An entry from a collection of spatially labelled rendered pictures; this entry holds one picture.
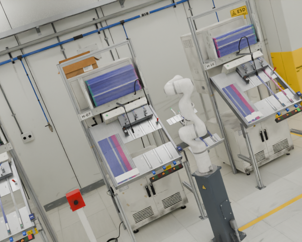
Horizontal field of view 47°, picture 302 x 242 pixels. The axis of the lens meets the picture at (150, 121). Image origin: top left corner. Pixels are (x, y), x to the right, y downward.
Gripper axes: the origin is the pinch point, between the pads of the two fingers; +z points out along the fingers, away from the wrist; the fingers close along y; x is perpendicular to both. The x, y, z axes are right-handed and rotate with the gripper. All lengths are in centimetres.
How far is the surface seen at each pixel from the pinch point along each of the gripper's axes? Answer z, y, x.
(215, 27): -32, 101, 86
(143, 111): 6, -19, 50
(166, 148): 20.4, -20.0, 6.4
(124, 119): 8, -40, 52
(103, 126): 14, -60, 61
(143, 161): 23, -46, 7
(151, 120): 13.7, -15.3, 40.5
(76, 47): 25, -19, 227
